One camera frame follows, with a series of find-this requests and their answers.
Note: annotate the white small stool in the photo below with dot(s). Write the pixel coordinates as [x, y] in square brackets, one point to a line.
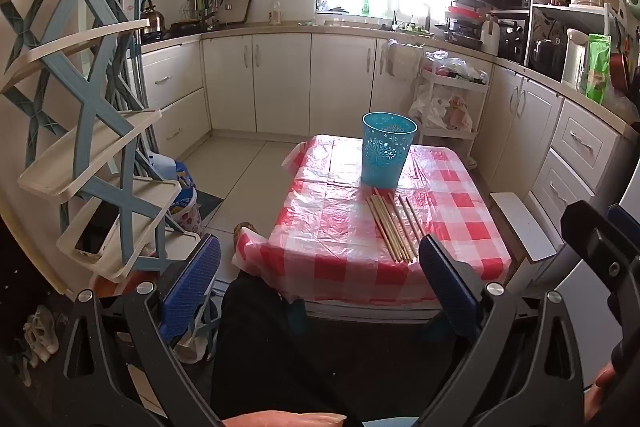
[525, 227]

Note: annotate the brown patterned slipper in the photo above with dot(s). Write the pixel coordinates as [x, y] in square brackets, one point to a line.
[245, 232]

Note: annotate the white counter shelf rack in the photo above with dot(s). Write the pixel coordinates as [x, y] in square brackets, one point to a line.
[570, 9]

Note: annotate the white sneakers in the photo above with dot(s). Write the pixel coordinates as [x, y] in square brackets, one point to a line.
[42, 332]

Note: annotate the white jug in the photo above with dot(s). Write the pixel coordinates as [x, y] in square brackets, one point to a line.
[490, 37]

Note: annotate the black wok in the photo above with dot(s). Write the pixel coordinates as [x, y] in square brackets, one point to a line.
[192, 27]

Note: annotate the red white checked tablecloth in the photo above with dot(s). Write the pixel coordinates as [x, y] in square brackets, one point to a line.
[325, 217]

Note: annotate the blue and cream shelf rack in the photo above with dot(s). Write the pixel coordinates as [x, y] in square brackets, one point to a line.
[90, 147]

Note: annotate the blue printed bag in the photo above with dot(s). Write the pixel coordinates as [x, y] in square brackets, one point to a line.
[182, 197]

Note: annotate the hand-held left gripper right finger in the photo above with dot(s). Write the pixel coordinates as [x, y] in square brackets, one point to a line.
[445, 279]

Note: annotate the person's right hand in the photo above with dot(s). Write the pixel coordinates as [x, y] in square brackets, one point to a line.
[600, 392]

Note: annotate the green dish soap bottle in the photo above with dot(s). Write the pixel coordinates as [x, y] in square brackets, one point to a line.
[366, 8]

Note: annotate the red frying pan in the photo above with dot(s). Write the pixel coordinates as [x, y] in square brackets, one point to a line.
[619, 72]

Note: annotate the stacked pans and dishes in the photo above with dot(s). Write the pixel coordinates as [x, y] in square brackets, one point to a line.
[465, 24]

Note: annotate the white electric kettle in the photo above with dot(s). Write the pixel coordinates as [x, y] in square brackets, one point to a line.
[575, 57]

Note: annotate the blue plastic cutout basket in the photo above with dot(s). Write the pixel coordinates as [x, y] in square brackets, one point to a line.
[387, 157]

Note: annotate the cream kitchen base cabinets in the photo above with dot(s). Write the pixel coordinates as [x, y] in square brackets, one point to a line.
[280, 77]

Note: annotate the white rolling cart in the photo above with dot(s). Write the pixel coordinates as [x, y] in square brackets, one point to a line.
[475, 89]

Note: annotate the steel kettle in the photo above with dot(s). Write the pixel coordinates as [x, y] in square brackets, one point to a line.
[152, 19]

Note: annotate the clear plastic bag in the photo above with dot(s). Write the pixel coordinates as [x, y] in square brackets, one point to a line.
[457, 67]

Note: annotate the smartphone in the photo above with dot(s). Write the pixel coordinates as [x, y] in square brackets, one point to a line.
[95, 239]

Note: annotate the white plastic bag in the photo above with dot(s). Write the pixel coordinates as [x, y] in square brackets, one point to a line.
[430, 107]

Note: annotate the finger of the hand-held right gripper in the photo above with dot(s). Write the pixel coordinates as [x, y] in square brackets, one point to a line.
[600, 247]
[617, 211]

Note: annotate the chrome faucet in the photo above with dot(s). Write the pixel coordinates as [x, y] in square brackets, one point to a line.
[395, 14]

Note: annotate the group of wooden chopsticks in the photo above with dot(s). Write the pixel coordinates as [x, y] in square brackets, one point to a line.
[395, 232]

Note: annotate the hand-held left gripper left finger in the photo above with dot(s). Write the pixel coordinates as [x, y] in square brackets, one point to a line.
[190, 279]

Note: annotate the white hanging bin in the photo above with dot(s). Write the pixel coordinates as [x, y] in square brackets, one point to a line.
[402, 62]

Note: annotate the black toaster oven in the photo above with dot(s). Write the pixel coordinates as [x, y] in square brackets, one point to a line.
[512, 39]

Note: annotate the clear plastic bottle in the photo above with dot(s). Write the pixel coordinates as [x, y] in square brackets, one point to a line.
[275, 14]

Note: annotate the person's left hand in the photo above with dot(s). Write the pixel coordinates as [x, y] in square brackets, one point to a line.
[285, 421]

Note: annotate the dark floor mat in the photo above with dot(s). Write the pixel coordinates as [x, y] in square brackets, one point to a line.
[210, 204]

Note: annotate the green food packet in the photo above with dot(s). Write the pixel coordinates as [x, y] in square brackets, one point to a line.
[597, 67]

